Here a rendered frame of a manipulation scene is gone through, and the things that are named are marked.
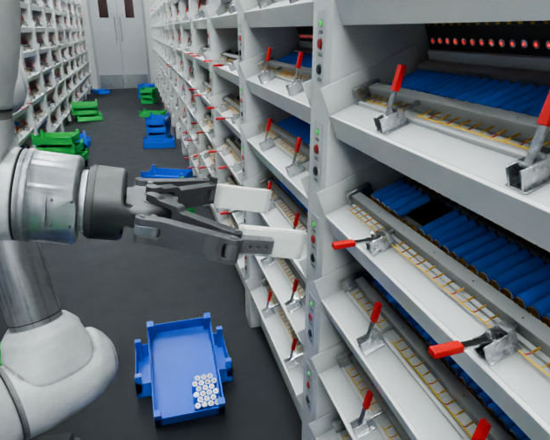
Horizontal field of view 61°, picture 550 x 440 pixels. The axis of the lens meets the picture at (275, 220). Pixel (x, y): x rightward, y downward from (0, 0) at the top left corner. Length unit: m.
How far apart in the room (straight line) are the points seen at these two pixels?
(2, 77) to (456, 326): 0.53
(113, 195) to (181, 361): 1.15
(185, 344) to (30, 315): 0.68
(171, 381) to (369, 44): 1.13
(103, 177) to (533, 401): 0.46
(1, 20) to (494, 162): 0.47
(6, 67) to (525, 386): 0.56
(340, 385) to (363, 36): 0.69
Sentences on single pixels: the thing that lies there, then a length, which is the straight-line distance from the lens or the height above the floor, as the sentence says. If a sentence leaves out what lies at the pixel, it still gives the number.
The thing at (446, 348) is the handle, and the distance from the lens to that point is 0.53.
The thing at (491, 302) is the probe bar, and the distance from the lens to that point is 0.59.
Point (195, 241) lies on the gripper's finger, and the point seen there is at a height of 0.88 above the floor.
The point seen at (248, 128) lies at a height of 0.77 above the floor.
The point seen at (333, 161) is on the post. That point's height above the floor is 0.83.
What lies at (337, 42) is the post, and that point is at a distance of 0.85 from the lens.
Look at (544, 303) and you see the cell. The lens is 0.59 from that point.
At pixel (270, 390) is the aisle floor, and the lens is 1.58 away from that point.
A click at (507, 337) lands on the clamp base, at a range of 0.56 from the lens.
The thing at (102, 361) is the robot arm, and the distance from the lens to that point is 1.08.
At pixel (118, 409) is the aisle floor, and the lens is 1.60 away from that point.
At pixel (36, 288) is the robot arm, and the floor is 0.59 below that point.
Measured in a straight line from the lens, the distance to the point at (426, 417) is 0.75.
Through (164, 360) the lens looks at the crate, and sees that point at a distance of 1.58.
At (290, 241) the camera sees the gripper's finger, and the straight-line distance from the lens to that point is 0.47.
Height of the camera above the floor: 1.06
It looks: 22 degrees down
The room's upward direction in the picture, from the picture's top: straight up
